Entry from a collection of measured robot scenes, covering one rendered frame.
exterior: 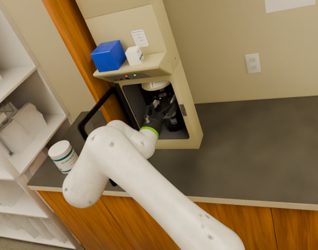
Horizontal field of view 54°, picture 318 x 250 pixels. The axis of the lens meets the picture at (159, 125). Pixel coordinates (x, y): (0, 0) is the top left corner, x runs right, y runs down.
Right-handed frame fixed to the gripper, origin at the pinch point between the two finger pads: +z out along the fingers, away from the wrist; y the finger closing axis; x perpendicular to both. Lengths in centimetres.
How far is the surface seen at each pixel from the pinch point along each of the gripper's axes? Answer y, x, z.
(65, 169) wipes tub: 61, 22, -30
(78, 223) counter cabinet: 73, 67, -37
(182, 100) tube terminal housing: -13.4, -5.6, -10.0
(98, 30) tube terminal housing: 13.4, -45.6, -10.0
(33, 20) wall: 86, -45, 33
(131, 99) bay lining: 14.3, -6.8, -7.4
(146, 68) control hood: -8.7, -30.7, -21.6
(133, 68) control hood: -2.6, -31.3, -21.1
